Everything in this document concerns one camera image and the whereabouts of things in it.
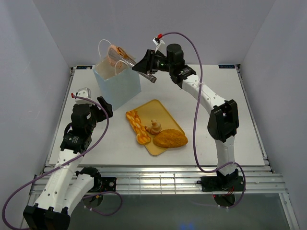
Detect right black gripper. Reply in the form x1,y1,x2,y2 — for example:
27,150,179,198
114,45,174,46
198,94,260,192
132,50,173,75

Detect pink sugared donut bread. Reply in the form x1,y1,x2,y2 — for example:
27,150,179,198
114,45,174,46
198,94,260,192
107,45,122,69

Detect metal food tongs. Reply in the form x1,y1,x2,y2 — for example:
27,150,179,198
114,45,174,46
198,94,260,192
109,46,158,84

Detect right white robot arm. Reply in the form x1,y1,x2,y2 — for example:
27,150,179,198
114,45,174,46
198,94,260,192
132,44,246,192

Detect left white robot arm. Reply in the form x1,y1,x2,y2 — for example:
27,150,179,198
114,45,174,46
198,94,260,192
23,94,113,230

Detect light blue paper bag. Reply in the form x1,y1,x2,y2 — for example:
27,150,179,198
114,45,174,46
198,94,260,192
92,39,142,111

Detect orange braided bread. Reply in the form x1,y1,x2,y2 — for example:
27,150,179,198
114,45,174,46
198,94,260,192
125,110,151,145

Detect small croissant bread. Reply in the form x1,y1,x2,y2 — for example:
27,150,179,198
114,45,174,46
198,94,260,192
145,119,162,135

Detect brown oval crusty bread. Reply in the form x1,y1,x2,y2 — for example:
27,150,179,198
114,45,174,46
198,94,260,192
153,129,188,148

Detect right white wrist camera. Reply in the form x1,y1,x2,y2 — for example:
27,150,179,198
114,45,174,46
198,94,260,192
153,34,166,52

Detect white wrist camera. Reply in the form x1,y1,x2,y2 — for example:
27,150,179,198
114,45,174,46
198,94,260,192
153,34,166,52
71,87,93,104

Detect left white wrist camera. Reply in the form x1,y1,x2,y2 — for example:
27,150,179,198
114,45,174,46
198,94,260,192
71,87,93,104

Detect aluminium table frame rail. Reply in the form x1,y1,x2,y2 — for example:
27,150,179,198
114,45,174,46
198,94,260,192
30,165,286,195

